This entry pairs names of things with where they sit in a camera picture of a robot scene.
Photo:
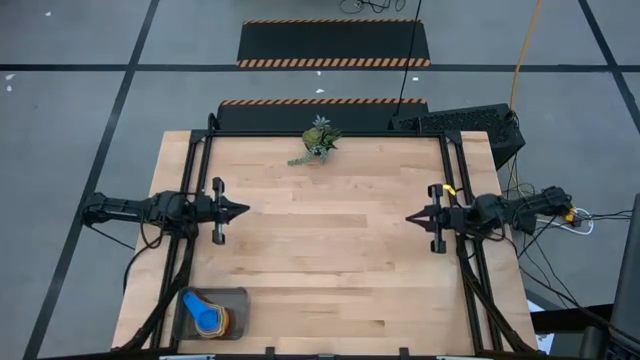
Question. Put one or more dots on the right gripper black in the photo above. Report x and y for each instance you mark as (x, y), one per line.
(442, 217)

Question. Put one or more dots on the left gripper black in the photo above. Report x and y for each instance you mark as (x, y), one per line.
(212, 210)

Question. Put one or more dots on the blue measuring cup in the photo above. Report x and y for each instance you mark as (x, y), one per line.
(202, 312)

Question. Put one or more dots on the orange measuring cup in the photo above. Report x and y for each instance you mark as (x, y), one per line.
(226, 322)

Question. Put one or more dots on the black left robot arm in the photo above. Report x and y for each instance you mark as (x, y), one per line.
(130, 210)

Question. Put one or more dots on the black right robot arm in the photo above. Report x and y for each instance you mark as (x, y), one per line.
(525, 210)

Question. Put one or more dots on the clear grey plastic basket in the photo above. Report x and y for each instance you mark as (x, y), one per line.
(210, 312)

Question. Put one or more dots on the black perforated computer tower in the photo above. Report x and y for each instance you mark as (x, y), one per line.
(460, 125)

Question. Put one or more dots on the potted succulent plant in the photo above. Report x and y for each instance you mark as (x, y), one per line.
(317, 140)

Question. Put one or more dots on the yellow power plug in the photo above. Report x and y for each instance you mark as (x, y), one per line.
(569, 216)

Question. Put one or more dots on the dark grey panel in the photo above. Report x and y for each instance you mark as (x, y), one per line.
(627, 275)

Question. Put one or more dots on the black aluminium table frame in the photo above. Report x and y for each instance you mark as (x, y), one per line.
(325, 134)

